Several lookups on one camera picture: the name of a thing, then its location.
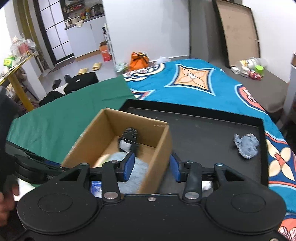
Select grey plush mouse toy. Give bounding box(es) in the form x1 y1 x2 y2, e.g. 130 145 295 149
118 157 149 194

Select brown cardboard box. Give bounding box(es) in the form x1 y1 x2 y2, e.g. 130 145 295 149
62 108 172 194

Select black white sock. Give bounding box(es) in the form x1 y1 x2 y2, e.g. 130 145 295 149
118 128 139 156

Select person's left hand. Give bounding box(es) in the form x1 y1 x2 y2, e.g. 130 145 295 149
0 184 20 227

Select green cloth sheet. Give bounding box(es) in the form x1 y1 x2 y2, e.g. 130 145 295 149
7 76 134 165

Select black shallow tray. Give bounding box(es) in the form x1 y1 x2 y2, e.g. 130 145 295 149
110 99 268 194

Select yellow leg table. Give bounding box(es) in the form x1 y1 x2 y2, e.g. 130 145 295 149
1 51 37 111

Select black laptop bag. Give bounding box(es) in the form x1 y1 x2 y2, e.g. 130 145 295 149
63 72 98 94

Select glass jar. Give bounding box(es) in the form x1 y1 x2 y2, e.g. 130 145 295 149
11 36 29 64

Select yellow slipper right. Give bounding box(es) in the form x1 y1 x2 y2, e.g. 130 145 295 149
92 62 102 71

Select blue patterned blanket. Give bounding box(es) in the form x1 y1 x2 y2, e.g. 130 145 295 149
123 59 295 240

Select orange carton box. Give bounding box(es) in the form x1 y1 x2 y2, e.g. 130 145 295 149
99 41 112 62

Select green cup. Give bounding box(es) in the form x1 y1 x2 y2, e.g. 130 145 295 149
254 65 264 76

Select white kitchen cabinet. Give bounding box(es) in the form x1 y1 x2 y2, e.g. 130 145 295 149
66 15 106 58

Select white plastic bottle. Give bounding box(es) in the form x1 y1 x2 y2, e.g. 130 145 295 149
235 57 268 69

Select orange bag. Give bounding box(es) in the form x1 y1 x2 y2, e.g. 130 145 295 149
129 52 149 71

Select white plastic bag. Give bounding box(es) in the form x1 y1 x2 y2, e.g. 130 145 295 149
154 56 171 65

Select grey bench mattress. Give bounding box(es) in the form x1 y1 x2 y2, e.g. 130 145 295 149
189 1 288 116

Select framed brown board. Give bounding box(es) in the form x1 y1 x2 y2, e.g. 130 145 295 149
213 1 260 68

